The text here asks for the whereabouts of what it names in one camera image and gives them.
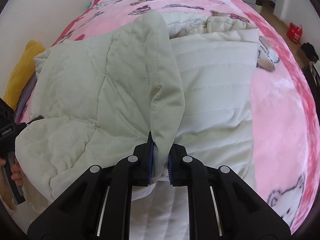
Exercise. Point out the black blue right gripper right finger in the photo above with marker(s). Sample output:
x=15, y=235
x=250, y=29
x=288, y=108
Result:
x=221, y=204

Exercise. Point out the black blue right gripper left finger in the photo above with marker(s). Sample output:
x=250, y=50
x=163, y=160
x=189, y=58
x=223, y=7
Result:
x=98, y=204

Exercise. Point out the white quilted padded jacket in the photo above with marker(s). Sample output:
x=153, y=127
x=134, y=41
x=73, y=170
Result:
x=180, y=77

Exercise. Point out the person's left hand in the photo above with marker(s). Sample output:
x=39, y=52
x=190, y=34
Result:
x=17, y=173

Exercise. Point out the grey folded garment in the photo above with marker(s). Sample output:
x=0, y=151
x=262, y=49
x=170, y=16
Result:
x=24, y=97

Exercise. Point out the yellow folded garment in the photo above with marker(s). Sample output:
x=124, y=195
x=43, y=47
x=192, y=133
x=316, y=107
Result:
x=22, y=73

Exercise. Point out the pink cartoon print blanket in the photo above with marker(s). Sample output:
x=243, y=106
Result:
x=285, y=123

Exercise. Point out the black bag on floor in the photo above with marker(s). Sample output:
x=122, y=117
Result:
x=309, y=51

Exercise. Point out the red bag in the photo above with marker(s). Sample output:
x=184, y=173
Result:
x=294, y=32

